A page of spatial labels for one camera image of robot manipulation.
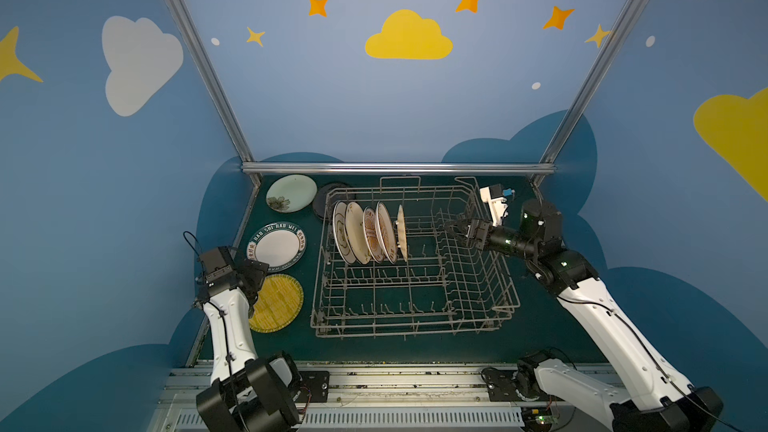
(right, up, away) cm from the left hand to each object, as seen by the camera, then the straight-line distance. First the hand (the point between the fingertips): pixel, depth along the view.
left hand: (262, 278), depth 82 cm
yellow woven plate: (+3, -9, +5) cm, 11 cm away
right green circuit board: (+72, -31, -11) cm, 79 cm away
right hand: (+51, +16, -13) cm, 55 cm away
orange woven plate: (+39, +12, +1) cm, 41 cm away
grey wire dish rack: (+40, +3, +8) cm, 40 cm away
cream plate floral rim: (+25, +16, +9) cm, 31 cm away
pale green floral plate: (-3, +25, +33) cm, 42 cm away
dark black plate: (+15, +23, +14) cm, 30 cm away
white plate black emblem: (+20, +12, +6) cm, 25 cm away
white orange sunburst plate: (+35, +12, +13) cm, 39 cm away
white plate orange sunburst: (+30, +11, +6) cm, 33 cm away
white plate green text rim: (-4, +6, +21) cm, 23 cm away
